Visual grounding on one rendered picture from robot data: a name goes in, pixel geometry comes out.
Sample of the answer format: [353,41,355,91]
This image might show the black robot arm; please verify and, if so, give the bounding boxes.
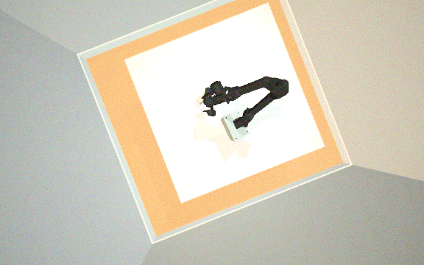
[203,76,289,129]

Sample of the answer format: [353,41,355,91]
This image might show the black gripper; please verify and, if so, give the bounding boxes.
[201,87,219,116]

